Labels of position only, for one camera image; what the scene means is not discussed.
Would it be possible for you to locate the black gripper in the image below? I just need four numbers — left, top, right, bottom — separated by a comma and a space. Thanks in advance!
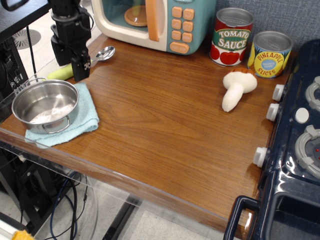
51, 6, 92, 82

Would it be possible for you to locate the spoon with green handle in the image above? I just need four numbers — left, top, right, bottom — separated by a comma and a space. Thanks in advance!
47, 46, 116, 80

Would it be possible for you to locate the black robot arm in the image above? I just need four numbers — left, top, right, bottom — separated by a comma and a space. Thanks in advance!
49, 0, 92, 82

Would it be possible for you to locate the stainless steel pot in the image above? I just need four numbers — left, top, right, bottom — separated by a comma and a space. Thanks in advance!
11, 79, 80, 134

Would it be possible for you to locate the light blue cloth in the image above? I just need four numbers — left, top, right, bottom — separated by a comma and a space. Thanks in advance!
25, 82, 100, 149

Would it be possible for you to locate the black side table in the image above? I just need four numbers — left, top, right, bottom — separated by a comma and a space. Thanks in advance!
0, 0, 51, 100

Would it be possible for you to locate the toy microwave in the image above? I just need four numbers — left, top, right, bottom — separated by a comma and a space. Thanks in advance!
91, 0, 216, 55

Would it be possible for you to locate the tomato sauce can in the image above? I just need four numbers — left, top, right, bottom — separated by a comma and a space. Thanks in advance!
209, 7, 255, 66

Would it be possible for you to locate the plush white mushroom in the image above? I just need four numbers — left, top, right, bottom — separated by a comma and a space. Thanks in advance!
222, 67, 258, 113

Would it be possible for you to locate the pineapple slices can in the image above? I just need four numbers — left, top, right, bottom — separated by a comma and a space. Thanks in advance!
247, 31, 294, 79

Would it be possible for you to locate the white stove knob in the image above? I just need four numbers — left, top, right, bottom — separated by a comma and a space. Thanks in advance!
253, 147, 268, 168
272, 84, 285, 102
266, 103, 280, 122

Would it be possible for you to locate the dark blue toy stove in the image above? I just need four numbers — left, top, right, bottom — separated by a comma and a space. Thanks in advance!
224, 39, 320, 240

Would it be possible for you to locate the black cable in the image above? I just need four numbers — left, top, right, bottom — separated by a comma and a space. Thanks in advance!
42, 174, 88, 240

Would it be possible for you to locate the blue cable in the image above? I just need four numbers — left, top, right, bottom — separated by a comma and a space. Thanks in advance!
49, 177, 78, 240

